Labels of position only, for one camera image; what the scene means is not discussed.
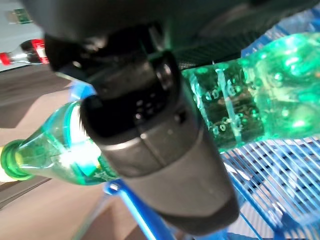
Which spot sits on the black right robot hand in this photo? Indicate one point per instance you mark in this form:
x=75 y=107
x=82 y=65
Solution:
x=162 y=155

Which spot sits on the blue plastic shopping basket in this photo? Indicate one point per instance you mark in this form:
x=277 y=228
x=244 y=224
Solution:
x=275 y=187

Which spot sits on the green sprite bottle yellow cap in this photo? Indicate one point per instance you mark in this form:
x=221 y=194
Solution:
x=287 y=100

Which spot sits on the coca cola bottle red label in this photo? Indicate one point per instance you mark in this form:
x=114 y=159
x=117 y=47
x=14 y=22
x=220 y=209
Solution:
x=37 y=50

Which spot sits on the green wall sign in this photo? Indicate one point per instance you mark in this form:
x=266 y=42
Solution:
x=21 y=15

